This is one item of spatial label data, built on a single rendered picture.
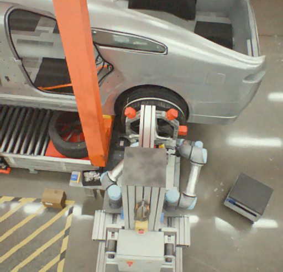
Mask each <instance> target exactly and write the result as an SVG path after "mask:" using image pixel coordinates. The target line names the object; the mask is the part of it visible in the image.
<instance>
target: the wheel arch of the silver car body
mask: <svg viewBox="0 0 283 272"><path fill-rule="evenodd" d="M143 87H146V85H145V84H141V85H139V89H140V88H143ZM150 87H156V88H157V87H158V88H164V89H165V90H169V91H172V92H173V93H175V94H177V95H178V96H179V97H180V98H183V97H182V96H181V95H180V94H179V93H177V92H176V91H174V90H172V89H170V88H167V87H164V86H162V85H157V84H151V86H150ZM137 89H138V85H135V86H133V87H130V88H128V89H126V90H124V91H122V92H121V93H120V94H123V93H126V94H130V93H131V92H133V91H135V90H137ZM120 94H119V95H120ZM119 95H118V96H117V98H116V99H115V101H114V105H113V113H114V115H116V113H117V107H118V100H119ZM183 99H184V98H183ZM185 102H186V100H185ZM189 119H190V107H189V105H188V103H187V102H186V122H188V121H189Z"/></svg>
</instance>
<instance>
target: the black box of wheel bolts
mask: <svg viewBox="0 0 283 272"><path fill-rule="evenodd" d="M101 175H102V172H101V169H96V170H82V184H83V186H102V183H101V181H100V177H101Z"/></svg>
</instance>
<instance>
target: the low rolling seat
mask: <svg viewBox="0 0 283 272"><path fill-rule="evenodd" d="M273 191H274V189H272V188H270V187H268V186H267V185H264V184H262V183H261V182H258V181H256V180H255V179H254V178H252V177H250V176H248V175H246V174H244V173H242V172H241V173H240V174H239V176H238V177H237V179H236V181H235V183H234V184H233V185H232V186H231V190H230V192H229V194H228V196H227V198H226V200H224V205H226V206H228V207H230V208H231V209H233V210H234V211H236V212H238V213H240V214H241V215H243V216H245V217H247V218H248V219H250V220H251V223H252V224H254V223H255V222H257V221H258V220H259V219H260V218H261V217H262V216H263V214H264V211H265V209H266V207H267V205H268V203H269V201H270V199H271V196H272V193H273Z"/></svg>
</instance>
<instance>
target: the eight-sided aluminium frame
mask: <svg viewBox="0 0 283 272"><path fill-rule="evenodd" d="M166 115H167V112H165V111H155V118H161V119H164V120H165V121H167V122H168V123H169V124H171V125H173V126H174V127H175V128H174V138H171V139H173V140H175V139H177V135H178V131H179V122H178V121H177V120H176V119H174V120H172V121H170V120H168V119H166ZM139 118H141V110H139V111H137V112H136V115H135V118H133V119H130V118H128V117H127V119H126V123H125V124H126V134H127V135H128V136H130V135H132V134H136V135H138V134H137V133H136V132H135V131H133V130H131V128H130V123H131V122H133V121H136V120H137V119H139ZM162 144H165V142H157V145H162Z"/></svg>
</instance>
